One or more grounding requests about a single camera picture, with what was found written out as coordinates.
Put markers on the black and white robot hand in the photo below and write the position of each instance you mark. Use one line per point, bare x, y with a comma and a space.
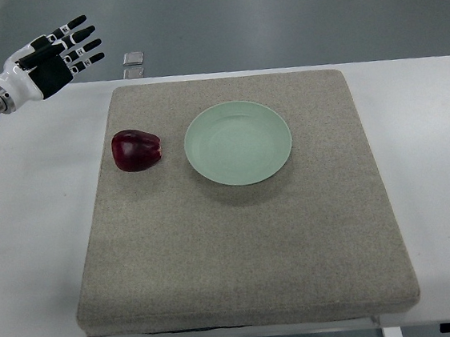
44, 66

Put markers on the dark red apple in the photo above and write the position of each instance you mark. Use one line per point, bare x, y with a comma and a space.
135, 150

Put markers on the lower floor socket plate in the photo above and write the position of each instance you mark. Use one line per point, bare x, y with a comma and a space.
133, 72

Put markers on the floor socket plate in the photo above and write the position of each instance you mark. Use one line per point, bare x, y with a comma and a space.
133, 72
133, 58

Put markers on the upper floor socket plate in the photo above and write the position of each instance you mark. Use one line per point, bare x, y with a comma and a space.
133, 58

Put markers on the light green plate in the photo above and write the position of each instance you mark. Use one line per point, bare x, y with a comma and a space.
238, 143

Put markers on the beige fabric cushion mat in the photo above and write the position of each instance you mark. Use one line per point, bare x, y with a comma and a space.
172, 251

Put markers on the white table leg right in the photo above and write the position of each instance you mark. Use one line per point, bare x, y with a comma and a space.
392, 332

